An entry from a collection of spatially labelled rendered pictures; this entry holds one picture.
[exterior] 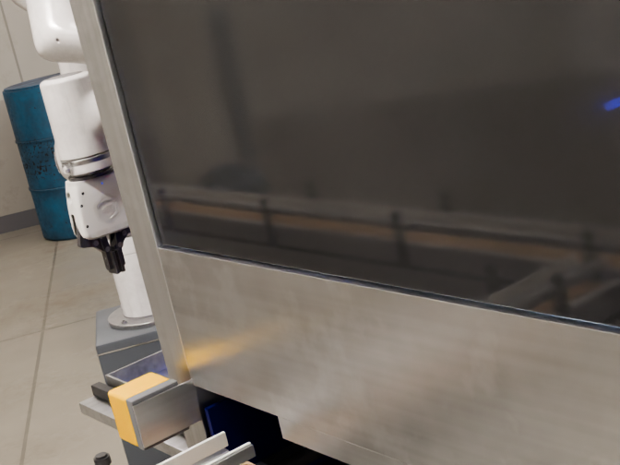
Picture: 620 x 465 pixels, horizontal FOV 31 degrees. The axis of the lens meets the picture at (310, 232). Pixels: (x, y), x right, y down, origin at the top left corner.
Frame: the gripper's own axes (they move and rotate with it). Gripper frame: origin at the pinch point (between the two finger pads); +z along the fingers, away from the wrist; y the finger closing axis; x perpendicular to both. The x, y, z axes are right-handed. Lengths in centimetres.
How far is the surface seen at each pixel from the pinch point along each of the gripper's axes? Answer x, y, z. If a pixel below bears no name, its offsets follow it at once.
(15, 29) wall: 572, 231, -24
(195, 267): -50, -12, -9
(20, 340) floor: 338, 94, 110
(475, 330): -99, -12, -8
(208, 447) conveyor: -49, -16, 14
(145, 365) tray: 2.0, 1.3, 20.1
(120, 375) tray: 2.0, -3.5, 19.8
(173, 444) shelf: -26.7, -10.4, 22.4
